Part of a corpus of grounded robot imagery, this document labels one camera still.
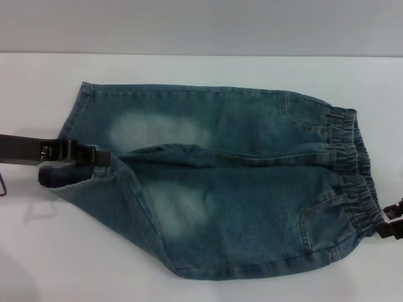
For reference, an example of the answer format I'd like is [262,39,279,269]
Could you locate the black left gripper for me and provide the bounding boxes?
[0,133,113,168]

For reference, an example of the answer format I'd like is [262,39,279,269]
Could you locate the blue denim shorts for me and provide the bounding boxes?
[37,81,389,277]

